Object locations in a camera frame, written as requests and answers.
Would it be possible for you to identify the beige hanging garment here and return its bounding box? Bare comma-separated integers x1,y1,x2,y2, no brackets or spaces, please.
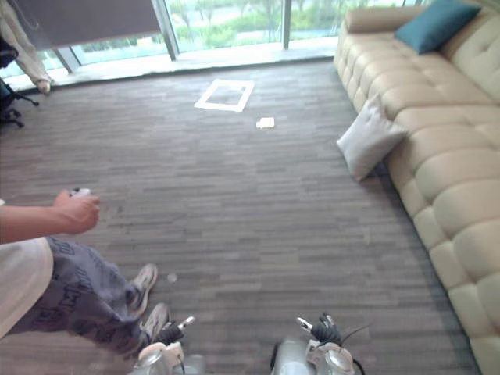
0,0,55,95

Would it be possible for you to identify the beige tufted leather sofa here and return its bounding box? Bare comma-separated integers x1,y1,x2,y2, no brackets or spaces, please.
333,3,500,375

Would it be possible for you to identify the grey roller blind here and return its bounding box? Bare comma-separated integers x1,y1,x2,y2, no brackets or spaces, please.
16,0,162,50

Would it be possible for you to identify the grey window mullion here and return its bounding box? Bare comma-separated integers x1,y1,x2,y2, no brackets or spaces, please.
151,0,180,62
280,0,292,51

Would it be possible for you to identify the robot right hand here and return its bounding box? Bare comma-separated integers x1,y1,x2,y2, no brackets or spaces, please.
295,312,345,345

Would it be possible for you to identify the teal cushion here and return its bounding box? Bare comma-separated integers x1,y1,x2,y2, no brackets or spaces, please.
393,0,482,55

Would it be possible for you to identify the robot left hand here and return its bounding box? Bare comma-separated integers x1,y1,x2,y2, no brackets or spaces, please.
158,316,196,347

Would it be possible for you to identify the light grey cushion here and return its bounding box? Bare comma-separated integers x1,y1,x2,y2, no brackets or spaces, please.
336,93,409,183

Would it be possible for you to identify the person's hand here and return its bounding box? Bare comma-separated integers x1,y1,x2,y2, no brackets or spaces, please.
53,189,102,236

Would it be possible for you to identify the person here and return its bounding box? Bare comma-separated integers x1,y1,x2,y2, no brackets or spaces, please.
0,188,173,357

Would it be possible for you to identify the black office chair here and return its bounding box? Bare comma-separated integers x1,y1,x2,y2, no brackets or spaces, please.
0,35,40,130

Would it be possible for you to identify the white tape rectangle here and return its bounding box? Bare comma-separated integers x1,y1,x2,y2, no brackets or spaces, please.
194,78,255,113

